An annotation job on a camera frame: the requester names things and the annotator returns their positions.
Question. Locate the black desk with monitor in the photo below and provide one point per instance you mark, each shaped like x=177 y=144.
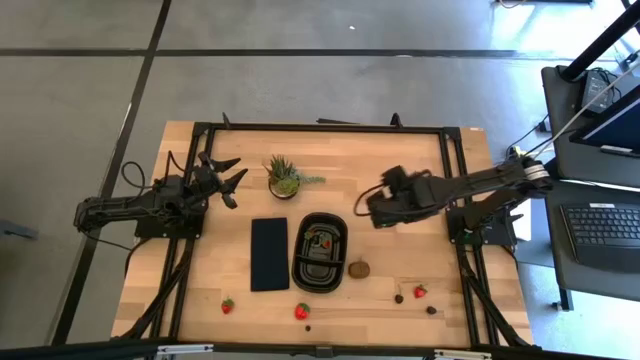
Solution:
x=570 y=165

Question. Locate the black upright pole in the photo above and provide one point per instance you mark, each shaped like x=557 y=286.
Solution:
x=600 y=42

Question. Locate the floor power strip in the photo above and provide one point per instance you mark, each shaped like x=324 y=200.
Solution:
x=517 y=151

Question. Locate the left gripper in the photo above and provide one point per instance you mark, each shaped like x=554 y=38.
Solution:
x=207 y=182

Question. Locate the black power brick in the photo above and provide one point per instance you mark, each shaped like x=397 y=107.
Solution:
x=595 y=90

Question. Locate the black computer monitor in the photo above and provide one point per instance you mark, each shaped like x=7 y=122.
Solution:
x=615 y=125

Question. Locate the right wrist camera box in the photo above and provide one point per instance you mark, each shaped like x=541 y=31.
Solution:
x=395 y=177

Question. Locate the potted succulent plant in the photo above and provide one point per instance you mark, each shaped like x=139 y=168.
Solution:
x=286 y=185

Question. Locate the grey furniture foot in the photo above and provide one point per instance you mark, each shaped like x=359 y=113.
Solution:
x=15 y=230

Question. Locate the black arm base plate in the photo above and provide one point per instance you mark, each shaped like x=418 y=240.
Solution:
x=500 y=235
x=150 y=231

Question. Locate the small table-level camera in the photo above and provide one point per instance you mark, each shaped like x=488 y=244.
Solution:
x=324 y=352

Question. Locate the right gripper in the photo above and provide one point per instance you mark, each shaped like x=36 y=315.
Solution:
x=405 y=205

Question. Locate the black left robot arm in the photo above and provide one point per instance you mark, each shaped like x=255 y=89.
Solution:
x=125 y=205

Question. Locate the black camera mount beam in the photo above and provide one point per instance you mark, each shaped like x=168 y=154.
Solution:
x=75 y=352

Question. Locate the black aluminium table frame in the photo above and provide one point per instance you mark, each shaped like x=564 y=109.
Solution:
x=325 y=127

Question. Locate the black plastic tupperware container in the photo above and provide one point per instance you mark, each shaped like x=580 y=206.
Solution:
x=320 y=272

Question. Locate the brown toy kiwi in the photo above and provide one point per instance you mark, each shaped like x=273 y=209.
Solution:
x=359 y=270

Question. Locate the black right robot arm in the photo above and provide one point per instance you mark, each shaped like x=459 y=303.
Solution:
x=490 y=182

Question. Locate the dark flat rectangular lid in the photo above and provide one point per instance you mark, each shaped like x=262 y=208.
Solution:
x=270 y=255

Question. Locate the black computer keyboard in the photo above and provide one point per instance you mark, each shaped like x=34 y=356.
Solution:
x=600 y=230

